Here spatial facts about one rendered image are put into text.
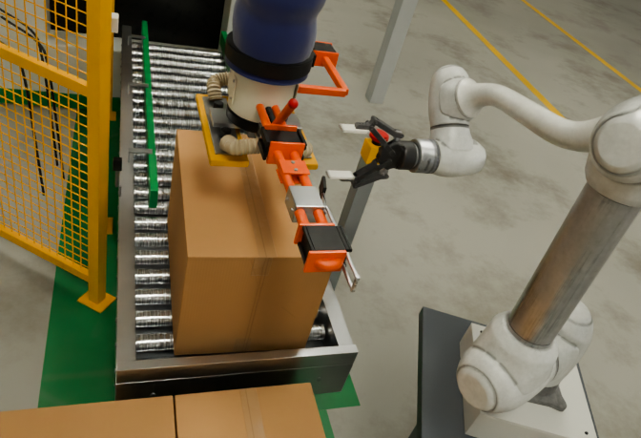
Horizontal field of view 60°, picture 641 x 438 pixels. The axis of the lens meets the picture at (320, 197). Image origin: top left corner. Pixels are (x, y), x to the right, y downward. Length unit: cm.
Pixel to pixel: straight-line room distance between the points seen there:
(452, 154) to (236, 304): 71
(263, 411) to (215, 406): 14
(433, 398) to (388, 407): 90
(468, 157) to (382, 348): 137
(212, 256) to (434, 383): 69
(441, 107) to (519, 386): 69
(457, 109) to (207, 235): 72
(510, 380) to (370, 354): 138
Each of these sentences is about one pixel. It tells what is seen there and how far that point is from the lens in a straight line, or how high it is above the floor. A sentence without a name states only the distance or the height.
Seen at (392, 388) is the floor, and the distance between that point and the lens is 254.
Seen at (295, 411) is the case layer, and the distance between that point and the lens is 169.
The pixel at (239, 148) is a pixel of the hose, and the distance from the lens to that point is 138.
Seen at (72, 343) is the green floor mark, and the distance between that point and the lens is 246.
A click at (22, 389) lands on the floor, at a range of 236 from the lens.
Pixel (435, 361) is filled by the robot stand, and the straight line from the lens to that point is 167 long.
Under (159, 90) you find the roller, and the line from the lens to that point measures 297.
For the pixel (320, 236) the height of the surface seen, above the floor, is 128.
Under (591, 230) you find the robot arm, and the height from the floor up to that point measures 144.
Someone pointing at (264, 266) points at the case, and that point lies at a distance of 149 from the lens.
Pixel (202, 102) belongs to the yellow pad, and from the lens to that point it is 165.
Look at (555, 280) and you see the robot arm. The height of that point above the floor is 131.
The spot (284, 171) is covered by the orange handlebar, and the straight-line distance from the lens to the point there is 120.
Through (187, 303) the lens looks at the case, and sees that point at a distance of 156.
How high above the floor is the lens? 194
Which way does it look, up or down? 35 degrees down
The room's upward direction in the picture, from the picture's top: 17 degrees clockwise
